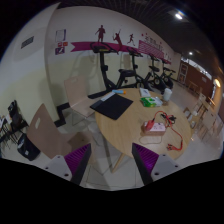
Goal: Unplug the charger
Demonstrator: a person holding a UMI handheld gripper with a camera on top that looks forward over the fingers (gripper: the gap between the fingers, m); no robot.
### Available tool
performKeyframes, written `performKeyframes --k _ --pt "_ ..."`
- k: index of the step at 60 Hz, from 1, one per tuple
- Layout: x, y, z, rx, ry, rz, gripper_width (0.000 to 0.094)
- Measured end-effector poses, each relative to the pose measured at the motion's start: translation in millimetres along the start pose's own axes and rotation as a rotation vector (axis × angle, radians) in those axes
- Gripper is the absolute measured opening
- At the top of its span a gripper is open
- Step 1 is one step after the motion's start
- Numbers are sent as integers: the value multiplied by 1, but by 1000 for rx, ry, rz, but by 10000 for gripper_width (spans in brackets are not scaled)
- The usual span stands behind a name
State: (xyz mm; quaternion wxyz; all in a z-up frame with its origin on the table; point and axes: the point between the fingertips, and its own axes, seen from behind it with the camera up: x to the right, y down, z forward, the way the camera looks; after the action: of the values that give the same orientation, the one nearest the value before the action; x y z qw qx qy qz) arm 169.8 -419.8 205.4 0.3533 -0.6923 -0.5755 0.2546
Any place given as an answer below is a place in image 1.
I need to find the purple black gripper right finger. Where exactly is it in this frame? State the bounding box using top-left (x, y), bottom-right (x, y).
top-left (131, 142), bottom-right (181, 186)

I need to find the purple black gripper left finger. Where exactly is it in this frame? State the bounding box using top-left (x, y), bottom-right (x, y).
top-left (44, 143), bottom-right (92, 186)

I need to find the red charger plug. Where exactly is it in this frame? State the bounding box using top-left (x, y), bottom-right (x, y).
top-left (143, 120), bottom-right (154, 131)

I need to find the pink white power strip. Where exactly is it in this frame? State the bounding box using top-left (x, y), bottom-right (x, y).
top-left (141, 122), bottom-right (166, 136)

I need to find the round wooden table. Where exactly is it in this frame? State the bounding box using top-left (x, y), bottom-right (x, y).
top-left (94, 87), bottom-right (193, 174)

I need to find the near wooden chair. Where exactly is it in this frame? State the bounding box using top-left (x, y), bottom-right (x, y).
top-left (27, 104), bottom-right (92, 159)

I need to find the wooden chair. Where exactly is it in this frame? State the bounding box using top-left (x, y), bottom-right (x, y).
top-left (27, 104), bottom-right (92, 159)
top-left (64, 75), bottom-right (98, 121)

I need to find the black bag on floor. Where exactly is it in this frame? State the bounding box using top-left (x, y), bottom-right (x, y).
top-left (17, 134), bottom-right (40, 161)

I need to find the far wooden chair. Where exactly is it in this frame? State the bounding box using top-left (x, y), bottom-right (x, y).
top-left (64, 75), bottom-right (98, 121)

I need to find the green wet wipes pack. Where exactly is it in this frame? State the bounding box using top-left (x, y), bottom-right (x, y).
top-left (140, 97), bottom-right (162, 107)

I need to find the white small booklet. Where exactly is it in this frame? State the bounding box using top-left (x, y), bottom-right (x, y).
top-left (139, 88), bottom-right (151, 97)

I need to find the white cylindrical container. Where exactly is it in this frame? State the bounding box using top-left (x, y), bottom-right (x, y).
top-left (163, 88), bottom-right (172, 101)

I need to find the blue orange pen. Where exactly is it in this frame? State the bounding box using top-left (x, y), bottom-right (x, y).
top-left (112, 90), bottom-right (126, 94)

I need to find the black exercise bike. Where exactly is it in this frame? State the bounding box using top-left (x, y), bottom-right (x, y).
top-left (146, 65), bottom-right (166, 94)
top-left (161, 59), bottom-right (175, 89)
top-left (116, 47), bottom-right (151, 91)
top-left (87, 42), bottom-right (138, 100)

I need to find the nearest black exercise bike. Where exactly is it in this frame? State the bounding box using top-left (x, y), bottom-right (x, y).
top-left (87, 42), bottom-right (138, 100)

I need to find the white power strip cord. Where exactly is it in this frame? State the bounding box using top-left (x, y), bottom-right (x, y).
top-left (138, 130), bottom-right (163, 146)

